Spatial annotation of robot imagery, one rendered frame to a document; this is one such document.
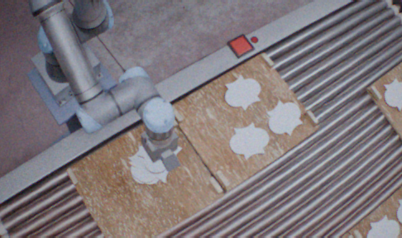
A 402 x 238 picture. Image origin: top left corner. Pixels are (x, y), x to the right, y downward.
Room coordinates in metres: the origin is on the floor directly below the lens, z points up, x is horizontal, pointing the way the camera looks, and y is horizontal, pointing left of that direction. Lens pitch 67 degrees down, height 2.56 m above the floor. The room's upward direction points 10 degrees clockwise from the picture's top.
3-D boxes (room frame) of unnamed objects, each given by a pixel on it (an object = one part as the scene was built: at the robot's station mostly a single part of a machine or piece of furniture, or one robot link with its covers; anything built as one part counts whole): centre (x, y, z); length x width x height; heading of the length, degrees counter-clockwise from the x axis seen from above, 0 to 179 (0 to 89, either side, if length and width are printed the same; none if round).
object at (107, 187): (0.42, 0.15, 0.93); 0.41 x 0.35 x 0.02; 132
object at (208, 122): (0.71, -0.15, 0.93); 0.41 x 0.35 x 0.02; 134
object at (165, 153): (0.47, 0.09, 1.18); 0.12 x 0.09 x 0.16; 42
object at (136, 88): (0.55, 0.18, 1.33); 0.11 x 0.11 x 0.08; 41
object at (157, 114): (0.49, 0.11, 1.33); 0.09 x 0.08 x 0.11; 41
